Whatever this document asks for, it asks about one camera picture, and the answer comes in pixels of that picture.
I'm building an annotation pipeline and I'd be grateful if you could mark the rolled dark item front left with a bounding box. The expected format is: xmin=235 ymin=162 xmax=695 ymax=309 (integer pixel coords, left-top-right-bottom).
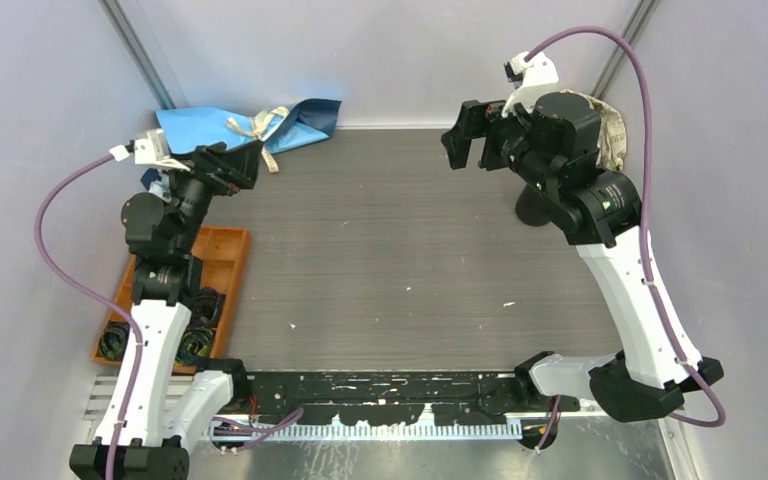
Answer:
xmin=97 ymin=322 xmax=130 ymax=362

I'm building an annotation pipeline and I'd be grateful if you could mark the blue paper flower bouquet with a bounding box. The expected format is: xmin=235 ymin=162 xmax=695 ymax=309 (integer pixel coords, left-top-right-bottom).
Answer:
xmin=155 ymin=98 xmax=342 ymax=173

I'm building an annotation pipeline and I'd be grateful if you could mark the rolled dark item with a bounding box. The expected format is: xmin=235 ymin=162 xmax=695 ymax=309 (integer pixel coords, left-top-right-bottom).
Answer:
xmin=189 ymin=287 xmax=226 ymax=329
xmin=175 ymin=327 xmax=215 ymax=366
xmin=97 ymin=322 xmax=130 ymax=362

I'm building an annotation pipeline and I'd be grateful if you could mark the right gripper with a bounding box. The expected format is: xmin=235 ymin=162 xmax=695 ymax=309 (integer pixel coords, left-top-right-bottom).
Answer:
xmin=441 ymin=94 xmax=557 ymax=196

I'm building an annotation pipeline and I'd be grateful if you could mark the cream ribbon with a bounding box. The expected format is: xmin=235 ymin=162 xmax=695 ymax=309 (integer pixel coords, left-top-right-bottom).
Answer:
xmin=226 ymin=106 xmax=289 ymax=174

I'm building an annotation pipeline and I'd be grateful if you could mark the rolled dark item middle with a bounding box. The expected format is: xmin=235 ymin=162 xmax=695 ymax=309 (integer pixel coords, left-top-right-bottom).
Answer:
xmin=189 ymin=287 xmax=226 ymax=329

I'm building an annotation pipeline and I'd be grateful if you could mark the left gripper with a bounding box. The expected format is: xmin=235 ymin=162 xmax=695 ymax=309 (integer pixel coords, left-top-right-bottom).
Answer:
xmin=154 ymin=138 xmax=260 ymax=254

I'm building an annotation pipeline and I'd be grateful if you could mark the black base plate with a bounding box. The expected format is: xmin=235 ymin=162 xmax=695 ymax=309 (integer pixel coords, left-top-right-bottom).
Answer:
xmin=217 ymin=371 xmax=554 ymax=427

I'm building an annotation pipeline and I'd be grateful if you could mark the rolled dark item front right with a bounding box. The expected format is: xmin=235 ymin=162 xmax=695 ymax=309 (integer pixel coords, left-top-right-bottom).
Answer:
xmin=175 ymin=327 xmax=215 ymax=366

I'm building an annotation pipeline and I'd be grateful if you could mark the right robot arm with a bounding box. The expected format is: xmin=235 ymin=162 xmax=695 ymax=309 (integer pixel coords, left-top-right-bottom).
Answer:
xmin=441 ymin=92 xmax=724 ymax=423

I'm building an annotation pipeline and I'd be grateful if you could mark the patterned cream cloth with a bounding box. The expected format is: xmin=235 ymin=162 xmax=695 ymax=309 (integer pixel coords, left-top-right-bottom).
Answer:
xmin=565 ymin=89 xmax=628 ymax=172

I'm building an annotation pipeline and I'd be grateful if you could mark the aluminium rail frame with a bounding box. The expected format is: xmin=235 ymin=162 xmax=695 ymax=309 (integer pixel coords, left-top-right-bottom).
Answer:
xmin=85 ymin=375 xmax=700 ymax=479

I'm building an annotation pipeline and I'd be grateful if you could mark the black vase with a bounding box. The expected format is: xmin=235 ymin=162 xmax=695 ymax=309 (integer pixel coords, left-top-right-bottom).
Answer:
xmin=515 ymin=184 xmax=551 ymax=227

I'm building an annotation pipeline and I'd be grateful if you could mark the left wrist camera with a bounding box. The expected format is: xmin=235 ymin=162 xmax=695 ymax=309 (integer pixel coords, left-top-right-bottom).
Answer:
xmin=109 ymin=128 xmax=191 ymax=171

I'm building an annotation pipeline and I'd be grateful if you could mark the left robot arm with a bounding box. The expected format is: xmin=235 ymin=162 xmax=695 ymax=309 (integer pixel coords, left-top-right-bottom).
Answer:
xmin=69 ymin=140 xmax=261 ymax=479

